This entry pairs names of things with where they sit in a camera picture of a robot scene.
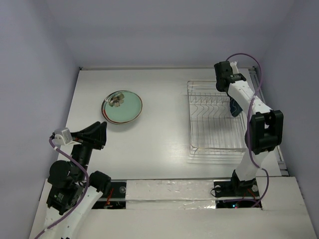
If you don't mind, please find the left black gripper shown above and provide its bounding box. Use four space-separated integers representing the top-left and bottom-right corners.
70 119 108 179

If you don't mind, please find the mint green flower plate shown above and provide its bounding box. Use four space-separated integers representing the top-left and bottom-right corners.
101 90 143 124

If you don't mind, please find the dark blue plate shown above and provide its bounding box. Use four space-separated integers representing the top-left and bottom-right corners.
229 97 243 117

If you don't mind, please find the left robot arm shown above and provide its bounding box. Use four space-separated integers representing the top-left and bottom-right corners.
36 121 113 239

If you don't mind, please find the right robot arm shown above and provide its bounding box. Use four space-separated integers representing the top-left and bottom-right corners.
211 61 284 198

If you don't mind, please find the white foam strip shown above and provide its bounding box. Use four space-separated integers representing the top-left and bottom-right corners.
125 180 216 210

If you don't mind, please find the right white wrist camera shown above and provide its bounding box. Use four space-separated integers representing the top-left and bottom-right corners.
230 61 239 74

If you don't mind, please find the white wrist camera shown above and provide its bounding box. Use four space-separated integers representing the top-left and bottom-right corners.
230 61 239 74
50 127 81 146

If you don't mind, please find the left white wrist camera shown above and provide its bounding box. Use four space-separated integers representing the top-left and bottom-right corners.
50 127 81 146

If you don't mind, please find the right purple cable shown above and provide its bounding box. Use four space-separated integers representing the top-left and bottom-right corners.
225 52 270 209

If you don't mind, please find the metal wire dish rack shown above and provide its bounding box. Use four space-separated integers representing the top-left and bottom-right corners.
187 80 246 164

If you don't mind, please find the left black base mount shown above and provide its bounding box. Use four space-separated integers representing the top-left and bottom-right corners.
92 180 127 210

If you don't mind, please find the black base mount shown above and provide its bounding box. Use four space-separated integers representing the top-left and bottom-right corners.
92 180 127 210
210 179 262 209

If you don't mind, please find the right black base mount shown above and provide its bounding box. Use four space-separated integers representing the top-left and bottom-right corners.
210 179 262 209

